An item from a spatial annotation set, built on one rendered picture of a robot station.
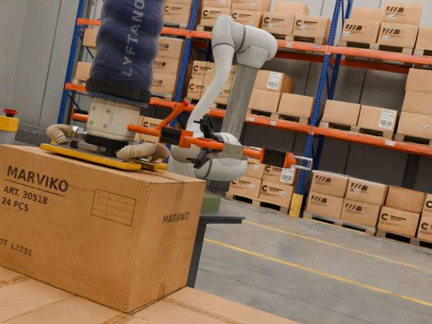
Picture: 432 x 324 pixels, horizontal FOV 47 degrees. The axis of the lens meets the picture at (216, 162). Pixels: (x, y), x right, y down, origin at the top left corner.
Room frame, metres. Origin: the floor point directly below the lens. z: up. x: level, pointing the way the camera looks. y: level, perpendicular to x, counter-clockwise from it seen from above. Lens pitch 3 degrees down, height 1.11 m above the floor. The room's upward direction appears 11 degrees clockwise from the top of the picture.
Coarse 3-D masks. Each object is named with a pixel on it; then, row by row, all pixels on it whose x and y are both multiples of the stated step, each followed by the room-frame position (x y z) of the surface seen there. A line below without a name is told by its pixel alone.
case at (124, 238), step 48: (0, 192) 1.64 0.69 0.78; (48, 192) 1.57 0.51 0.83; (96, 192) 1.50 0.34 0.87; (144, 192) 1.44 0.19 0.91; (192, 192) 1.70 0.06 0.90; (0, 240) 1.63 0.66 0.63; (48, 240) 1.56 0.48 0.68; (96, 240) 1.49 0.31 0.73; (144, 240) 1.45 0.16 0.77; (192, 240) 1.78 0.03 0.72; (96, 288) 1.48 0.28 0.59; (144, 288) 1.50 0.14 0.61
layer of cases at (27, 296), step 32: (0, 288) 1.44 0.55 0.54; (32, 288) 1.49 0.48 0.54; (192, 288) 1.80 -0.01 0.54; (0, 320) 1.23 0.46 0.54; (32, 320) 1.27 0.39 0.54; (64, 320) 1.31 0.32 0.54; (96, 320) 1.35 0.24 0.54; (128, 320) 1.39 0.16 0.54; (160, 320) 1.44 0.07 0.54; (192, 320) 1.49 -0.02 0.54; (224, 320) 1.54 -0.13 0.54; (256, 320) 1.60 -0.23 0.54; (288, 320) 1.66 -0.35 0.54
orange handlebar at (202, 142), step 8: (128, 128) 1.67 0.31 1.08; (136, 128) 1.66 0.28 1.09; (144, 128) 1.66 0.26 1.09; (184, 136) 1.60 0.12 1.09; (200, 144) 1.58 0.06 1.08; (208, 144) 1.57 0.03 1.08; (216, 144) 1.56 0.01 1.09; (248, 152) 1.53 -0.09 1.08; (256, 152) 1.52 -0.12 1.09; (288, 160) 1.48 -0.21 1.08
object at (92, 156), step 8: (48, 144) 1.67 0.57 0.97; (56, 144) 1.67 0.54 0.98; (72, 144) 1.65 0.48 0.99; (56, 152) 1.63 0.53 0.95; (64, 152) 1.62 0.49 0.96; (72, 152) 1.61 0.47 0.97; (80, 152) 1.60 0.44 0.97; (88, 152) 1.60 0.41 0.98; (96, 152) 1.66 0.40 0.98; (112, 152) 1.61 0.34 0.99; (88, 160) 1.59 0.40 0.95; (96, 160) 1.57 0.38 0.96; (104, 160) 1.56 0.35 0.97; (112, 160) 1.56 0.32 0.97; (120, 160) 1.56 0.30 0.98; (128, 160) 1.61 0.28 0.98; (128, 168) 1.55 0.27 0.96; (136, 168) 1.60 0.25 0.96
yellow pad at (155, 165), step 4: (84, 148) 1.82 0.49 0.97; (116, 152) 1.85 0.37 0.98; (116, 156) 1.77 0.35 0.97; (132, 160) 1.75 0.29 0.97; (136, 160) 1.74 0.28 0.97; (140, 160) 1.75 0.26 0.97; (144, 160) 1.75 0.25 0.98; (144, 164) 1.73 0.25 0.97; (148, 164) 1.72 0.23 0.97; (152, 164) 1.72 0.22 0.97; (156, 164) 1.75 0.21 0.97; (160, 164) 1.78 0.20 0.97; (148, 168) 1.73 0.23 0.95; (152, 168) 1.72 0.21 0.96; (156, 168) 1.73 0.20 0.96; (160, 168) 1.76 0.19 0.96; (164, 168) 1.79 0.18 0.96
